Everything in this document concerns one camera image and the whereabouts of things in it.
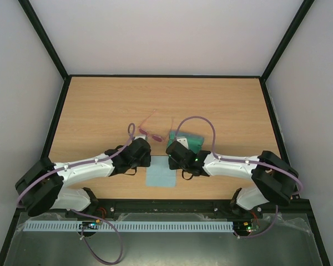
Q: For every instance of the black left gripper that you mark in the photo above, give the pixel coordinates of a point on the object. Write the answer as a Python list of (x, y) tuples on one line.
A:
[(146, 162)]

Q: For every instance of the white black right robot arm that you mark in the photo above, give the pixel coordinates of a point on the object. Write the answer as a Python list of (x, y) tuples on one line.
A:
[(274, 181)]

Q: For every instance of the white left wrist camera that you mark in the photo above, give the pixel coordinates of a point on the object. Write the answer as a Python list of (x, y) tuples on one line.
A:
[(141, 137)]

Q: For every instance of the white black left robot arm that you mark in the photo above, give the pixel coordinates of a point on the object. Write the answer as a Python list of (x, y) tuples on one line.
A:
[(47, 185)]

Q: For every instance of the black front mounting rail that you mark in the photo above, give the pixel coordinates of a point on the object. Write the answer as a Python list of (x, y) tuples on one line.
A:
[(218, 209)]

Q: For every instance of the light blue cleaning cloth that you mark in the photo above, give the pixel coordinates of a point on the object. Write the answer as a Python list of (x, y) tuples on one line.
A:
[(159, 174)]

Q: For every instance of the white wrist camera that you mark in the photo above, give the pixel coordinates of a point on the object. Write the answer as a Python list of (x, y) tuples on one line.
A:
[(183, 140), (141, 137)]

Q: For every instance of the black frame corner post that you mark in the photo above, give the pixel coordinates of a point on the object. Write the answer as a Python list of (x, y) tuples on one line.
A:
[(286, 39)]

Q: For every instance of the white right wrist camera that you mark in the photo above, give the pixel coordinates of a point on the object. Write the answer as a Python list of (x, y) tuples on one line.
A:
[(183, 140)]

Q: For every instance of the grey-green glasses case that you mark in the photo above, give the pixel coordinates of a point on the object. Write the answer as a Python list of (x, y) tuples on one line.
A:
[(195, 142)]

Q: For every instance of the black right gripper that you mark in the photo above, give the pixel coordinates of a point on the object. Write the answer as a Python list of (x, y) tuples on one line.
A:
[(171, 156)]

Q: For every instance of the pink sunglasses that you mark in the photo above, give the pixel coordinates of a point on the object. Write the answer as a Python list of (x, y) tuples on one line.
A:
[(147, 129)]

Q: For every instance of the black left rear frame post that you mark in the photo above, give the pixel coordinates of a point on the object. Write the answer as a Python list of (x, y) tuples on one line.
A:
[(43, 36)]

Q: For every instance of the light blue slotted cable duct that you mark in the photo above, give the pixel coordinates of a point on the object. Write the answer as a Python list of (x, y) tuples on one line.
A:
[(128, 226)]

